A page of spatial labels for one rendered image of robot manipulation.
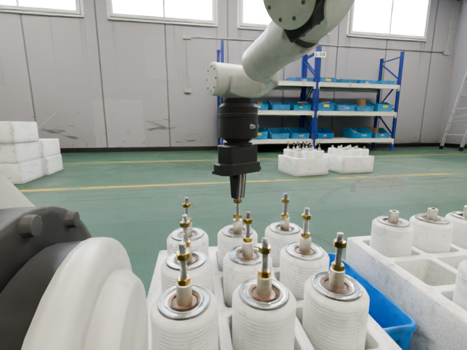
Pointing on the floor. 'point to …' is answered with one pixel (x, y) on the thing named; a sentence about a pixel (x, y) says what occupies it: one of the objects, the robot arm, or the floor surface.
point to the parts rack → (328, 111)
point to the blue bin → (383, 310)
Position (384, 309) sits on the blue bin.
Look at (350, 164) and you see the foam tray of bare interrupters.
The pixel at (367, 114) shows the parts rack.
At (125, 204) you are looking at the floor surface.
